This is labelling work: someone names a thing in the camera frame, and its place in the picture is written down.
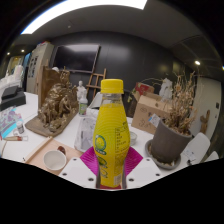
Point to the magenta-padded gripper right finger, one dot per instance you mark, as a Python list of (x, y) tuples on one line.
[(145, 170)]

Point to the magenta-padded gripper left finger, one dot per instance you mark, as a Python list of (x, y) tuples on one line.
[(76, 170)]

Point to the yellow drink bottle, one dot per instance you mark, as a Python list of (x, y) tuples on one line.
[(111, 133)]

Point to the beige ceramic cup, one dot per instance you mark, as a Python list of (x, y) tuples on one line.
[(55, 160)]

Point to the small round tin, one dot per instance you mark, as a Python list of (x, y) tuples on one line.
[(133, 138)]

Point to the dry plant in grey pot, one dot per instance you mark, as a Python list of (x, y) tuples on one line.
[(170, 143)]

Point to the flat round red coaster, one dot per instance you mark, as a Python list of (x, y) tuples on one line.
[(111, 187)]

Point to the printed newspaper sheet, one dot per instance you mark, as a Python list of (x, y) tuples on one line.
[(85, 133)]

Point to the brown cardboard box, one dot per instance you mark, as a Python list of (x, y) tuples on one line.
[(145, 111)]

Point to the white chair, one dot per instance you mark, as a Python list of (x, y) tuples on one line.
[(212, 156), (200, 145), (96, 100)]

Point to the small green-label plastic bottle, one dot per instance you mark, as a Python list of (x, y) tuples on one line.
[(83, 107)]

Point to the brown carved wood sculpture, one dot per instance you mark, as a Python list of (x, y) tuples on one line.
[(55, 106)]

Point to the paint brush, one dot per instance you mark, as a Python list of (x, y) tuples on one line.
[(15, 138)]

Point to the small clear jar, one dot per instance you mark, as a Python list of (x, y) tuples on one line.
[(20, 127)]

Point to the wooden figure sculpture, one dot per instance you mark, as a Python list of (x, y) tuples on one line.
[(204, 121)]

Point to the white plaster bust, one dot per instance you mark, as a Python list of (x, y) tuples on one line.
[(81, 89)]

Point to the red cardboard box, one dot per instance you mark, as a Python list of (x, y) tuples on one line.
[(143, 88)]

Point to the colourful printed booklet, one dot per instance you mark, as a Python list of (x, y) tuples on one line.
[(10, 121)]

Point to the white wrapped statue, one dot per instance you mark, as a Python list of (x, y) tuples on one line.
[(166, 88)]

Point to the wooden easel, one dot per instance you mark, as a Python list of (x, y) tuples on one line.
[(95, 81)]

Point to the black box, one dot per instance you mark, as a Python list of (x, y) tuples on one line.
[(11, 98)]

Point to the white cabinet with posters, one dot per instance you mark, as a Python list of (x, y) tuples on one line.
[(38, 66)]

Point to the white plaster statue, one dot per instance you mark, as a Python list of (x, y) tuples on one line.
[(11, 78)]

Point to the long ceiling light panel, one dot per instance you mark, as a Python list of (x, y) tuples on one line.
[(83, 8)]

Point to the black wall screen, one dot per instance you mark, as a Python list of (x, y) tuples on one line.
[(75, 57)]

